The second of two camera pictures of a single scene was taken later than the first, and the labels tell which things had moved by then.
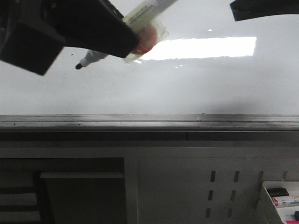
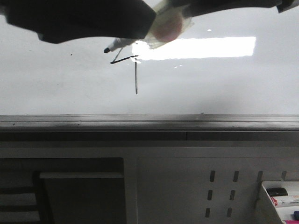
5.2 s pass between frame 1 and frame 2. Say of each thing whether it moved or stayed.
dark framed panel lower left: stayed
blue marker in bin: stayed
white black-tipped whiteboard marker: moved
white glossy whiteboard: stayed
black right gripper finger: moved
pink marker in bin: stayed
